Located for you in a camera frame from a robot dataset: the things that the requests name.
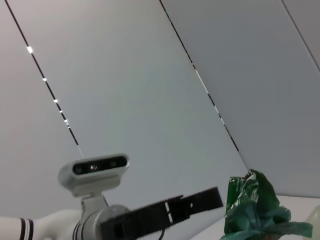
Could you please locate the translucent green fruit plate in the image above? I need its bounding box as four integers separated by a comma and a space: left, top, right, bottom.
304, 204, 320, 226

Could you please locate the green plastic wrapper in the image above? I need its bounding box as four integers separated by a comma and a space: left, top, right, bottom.
219, 168, 315, 240

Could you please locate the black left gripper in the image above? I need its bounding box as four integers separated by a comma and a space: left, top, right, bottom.
99, 186, 224, 240

